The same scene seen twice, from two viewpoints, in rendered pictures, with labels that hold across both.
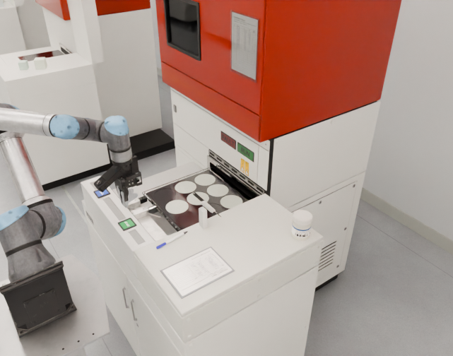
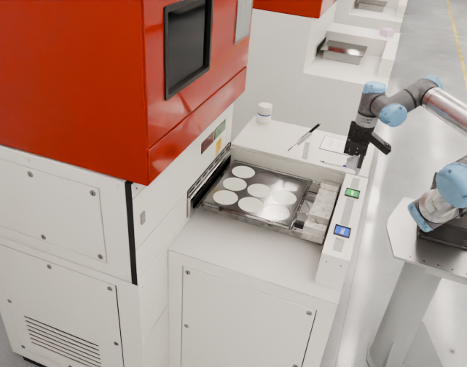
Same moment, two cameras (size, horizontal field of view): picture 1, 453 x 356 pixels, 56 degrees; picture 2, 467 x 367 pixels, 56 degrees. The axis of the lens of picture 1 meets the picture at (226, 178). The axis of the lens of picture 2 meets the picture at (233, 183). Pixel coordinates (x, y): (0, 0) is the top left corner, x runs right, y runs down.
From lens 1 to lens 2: 2.85 m
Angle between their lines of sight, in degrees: 97
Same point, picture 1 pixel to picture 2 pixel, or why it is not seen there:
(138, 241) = (355, 181)
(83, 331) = not seen: hidden behind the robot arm
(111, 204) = (344, 218)
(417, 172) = not seen: outside the picture
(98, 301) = (398, 212)
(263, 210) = (254, 139)
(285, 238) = (272, 126)
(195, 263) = (339, 148)
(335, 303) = not seen: hidden behind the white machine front
